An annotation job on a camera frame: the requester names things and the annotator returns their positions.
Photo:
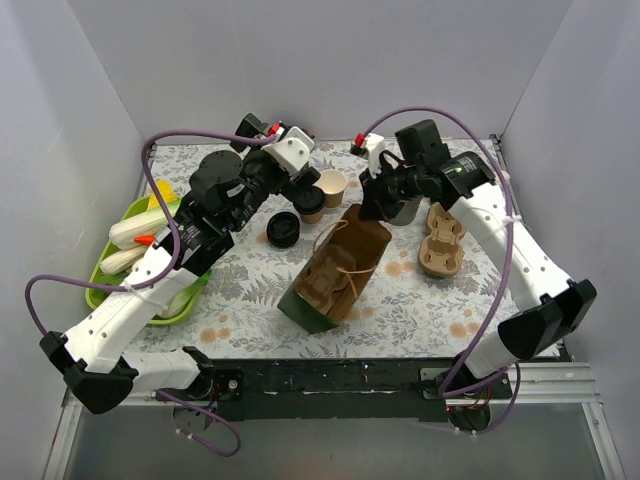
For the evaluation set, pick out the brown paper coffee cup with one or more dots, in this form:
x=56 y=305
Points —
x=308 y=217

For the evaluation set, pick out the large napa cabbage toy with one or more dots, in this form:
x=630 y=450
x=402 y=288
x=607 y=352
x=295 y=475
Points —
x=138 y=221

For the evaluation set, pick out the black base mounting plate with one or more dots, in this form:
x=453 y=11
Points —
x=320 y=389

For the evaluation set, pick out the yellow corn toy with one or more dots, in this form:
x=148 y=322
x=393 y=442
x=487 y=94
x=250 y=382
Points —
x=166 y=193

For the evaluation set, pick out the aluminium frame rail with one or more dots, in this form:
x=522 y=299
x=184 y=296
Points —
x=541 y=383

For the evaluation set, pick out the dark green paper bag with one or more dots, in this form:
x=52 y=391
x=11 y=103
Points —
x=367 y=242

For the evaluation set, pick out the floral patterned table mat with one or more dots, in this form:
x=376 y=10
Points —
x=402 y=312

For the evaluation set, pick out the black lid stack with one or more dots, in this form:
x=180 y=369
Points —
x=283 y=230

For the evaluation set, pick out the green leafy lettuce toy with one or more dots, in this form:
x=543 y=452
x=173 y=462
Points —
x=181 y=300

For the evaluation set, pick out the grey straw holder cup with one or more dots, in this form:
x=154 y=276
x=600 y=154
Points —
x=407 y=213

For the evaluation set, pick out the brown cardboard cup carrier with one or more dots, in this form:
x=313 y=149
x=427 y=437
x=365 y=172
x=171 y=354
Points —
x=441 y=253

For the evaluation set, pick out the orange carrot toy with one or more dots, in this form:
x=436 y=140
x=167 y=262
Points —
x=146 y=240

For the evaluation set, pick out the black coffee cup lid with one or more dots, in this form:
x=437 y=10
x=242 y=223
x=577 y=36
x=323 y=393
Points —
x=310 y=202

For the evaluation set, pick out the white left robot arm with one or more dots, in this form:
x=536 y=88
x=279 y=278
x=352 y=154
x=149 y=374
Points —
x=92 y=357

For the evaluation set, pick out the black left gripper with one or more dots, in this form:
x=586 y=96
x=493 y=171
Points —
x=295 y=181

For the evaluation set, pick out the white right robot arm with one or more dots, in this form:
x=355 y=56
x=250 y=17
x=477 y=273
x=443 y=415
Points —
x=550 y=303

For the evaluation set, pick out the white daikon radish toy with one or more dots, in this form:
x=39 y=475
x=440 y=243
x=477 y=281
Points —
x=122 y=260

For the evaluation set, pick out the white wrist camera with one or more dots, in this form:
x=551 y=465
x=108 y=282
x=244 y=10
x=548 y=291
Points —
x=291 y=148
x=369 y=147

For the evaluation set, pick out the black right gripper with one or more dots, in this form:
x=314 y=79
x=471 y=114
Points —
x=379 y=195

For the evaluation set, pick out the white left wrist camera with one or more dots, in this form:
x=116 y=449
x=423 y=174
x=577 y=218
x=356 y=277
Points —
x=291 y=148

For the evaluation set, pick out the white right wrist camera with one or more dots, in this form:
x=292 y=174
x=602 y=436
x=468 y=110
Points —
x=369 y=147

